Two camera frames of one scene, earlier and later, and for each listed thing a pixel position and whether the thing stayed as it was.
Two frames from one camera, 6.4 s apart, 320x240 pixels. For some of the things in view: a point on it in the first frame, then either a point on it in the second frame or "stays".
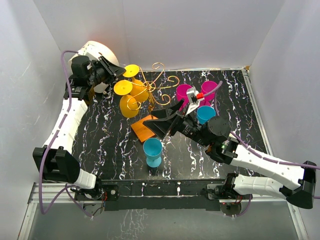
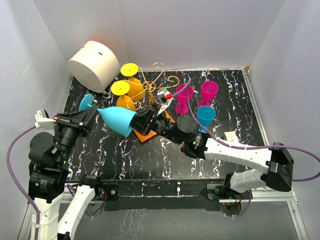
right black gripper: (167, 120) -> (141, 122)
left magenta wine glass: (181, 94) stays
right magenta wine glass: (206, 87) stays
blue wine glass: (153, 148) -> (118, 119)
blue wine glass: (204, 113) stays
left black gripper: (112, 71) -> (81, 120)
